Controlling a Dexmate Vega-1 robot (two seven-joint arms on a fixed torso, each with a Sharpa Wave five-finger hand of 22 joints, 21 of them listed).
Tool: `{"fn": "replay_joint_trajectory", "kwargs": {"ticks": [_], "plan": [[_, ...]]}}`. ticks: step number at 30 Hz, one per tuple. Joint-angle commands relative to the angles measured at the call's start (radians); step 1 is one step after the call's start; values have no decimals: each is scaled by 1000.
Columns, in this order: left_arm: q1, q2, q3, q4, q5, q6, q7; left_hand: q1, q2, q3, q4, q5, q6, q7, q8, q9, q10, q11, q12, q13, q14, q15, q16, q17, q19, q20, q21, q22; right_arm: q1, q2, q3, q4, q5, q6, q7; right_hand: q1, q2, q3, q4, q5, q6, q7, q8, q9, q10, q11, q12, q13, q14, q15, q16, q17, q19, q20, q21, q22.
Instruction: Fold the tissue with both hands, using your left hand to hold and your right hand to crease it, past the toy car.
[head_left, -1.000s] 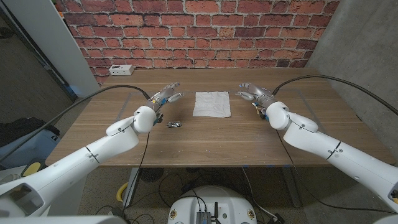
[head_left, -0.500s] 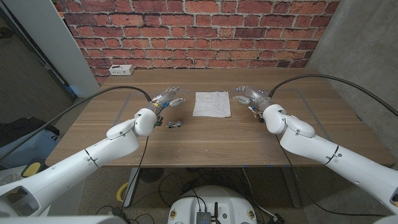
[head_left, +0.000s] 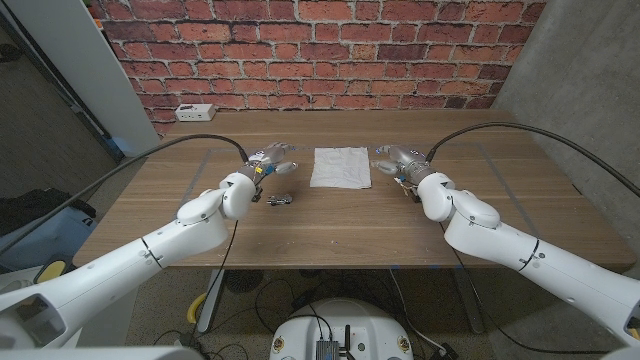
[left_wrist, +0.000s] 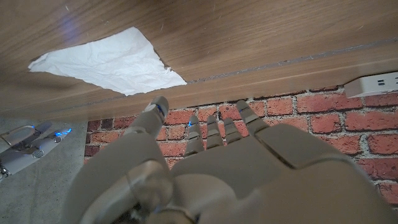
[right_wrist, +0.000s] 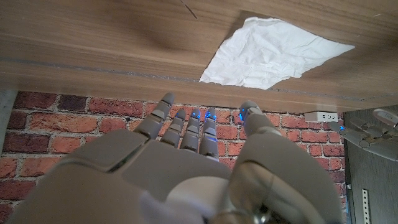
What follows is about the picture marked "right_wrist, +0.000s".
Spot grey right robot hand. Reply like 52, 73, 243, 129
9, 92, 345, 224

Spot red brick print backdrop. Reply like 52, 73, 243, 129
0, 90, 348, 224

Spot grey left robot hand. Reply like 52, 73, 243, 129
329, 108, 398, 162

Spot white tissue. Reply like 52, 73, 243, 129
198, 16, 356, 91

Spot white perforated bracket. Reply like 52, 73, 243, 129
361, 189, 371, 224

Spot white power strip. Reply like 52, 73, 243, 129
303, 111, 339, 123

